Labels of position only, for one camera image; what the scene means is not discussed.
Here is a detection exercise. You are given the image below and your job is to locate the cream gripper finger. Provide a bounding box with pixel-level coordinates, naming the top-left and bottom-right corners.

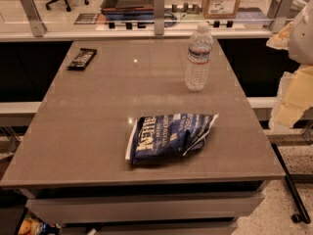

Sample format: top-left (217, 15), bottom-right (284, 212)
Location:
top-left (266, 22), bottom-right (293, 50)
top-left (273, 65), bottom-right (313, 127)

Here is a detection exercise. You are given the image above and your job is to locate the blue chip bag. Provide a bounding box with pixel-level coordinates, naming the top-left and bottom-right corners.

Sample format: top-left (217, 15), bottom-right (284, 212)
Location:
top-left (125, 114), bottom-right (218, 165)

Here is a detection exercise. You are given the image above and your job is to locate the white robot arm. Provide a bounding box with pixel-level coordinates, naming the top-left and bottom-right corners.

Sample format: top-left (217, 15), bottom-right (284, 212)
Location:
top-left (266, 0), bottom-right (313, 132)

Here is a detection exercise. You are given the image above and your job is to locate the black rxbar chocolate bar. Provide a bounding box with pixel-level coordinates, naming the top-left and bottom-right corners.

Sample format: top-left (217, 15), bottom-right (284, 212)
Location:
top-left (67, 48), bottom-right (97, 71)

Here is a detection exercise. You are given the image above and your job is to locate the cardboard box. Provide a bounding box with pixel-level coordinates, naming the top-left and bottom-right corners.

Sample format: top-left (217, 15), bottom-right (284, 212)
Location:
top-left (201, 0), bottom-right (241, 19)

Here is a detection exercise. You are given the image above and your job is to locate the clear plastic water bottle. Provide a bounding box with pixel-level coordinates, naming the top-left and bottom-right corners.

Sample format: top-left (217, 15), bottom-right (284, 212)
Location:
top-left (185, 22), bottom-right (213, 91)

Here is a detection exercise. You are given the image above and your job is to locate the black floor bar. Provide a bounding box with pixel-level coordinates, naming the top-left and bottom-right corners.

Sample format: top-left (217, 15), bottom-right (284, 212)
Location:
top-left (272, 144), bottom-right (311, 224)

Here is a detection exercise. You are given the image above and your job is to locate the grey table drawer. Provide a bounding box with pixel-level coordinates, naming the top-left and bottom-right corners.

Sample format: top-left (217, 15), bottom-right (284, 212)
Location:
top-left (26, 192), bottom-right (264, 224)

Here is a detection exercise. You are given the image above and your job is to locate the dark tray on counter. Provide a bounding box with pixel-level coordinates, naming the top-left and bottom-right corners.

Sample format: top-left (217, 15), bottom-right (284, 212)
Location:
top-left (100, 0), bottom-right (162, 14)

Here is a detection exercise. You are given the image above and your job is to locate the colourful snack bin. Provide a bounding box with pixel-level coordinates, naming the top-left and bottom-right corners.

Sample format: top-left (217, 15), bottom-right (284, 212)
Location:
top-left (17, 211), bottom-right (61, 235)

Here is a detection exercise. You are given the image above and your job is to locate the right metal glass bracket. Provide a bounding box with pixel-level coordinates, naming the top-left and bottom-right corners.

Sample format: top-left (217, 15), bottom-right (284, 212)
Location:
top-left (267, 0), bottom-right (293, 33)

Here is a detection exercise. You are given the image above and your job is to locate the metal glass bracket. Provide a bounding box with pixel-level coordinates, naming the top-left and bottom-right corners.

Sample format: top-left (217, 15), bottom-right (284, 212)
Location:
top-left (154, 0), bottom-right (164, 35)
top-left (20, 0), bottom-right (47, 37)
top-left (267, 0), bottom-right (293, 33)

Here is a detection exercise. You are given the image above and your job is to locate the middle metal glass bracket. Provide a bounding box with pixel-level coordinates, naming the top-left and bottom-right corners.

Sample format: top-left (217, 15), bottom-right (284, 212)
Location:
top-left (154, 0), bottom-right (164, 35)

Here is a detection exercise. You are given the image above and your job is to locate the left metal glass bracket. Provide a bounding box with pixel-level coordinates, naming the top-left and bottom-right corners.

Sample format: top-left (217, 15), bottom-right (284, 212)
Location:
top-left (20, 0), bottom-right (47, 37)

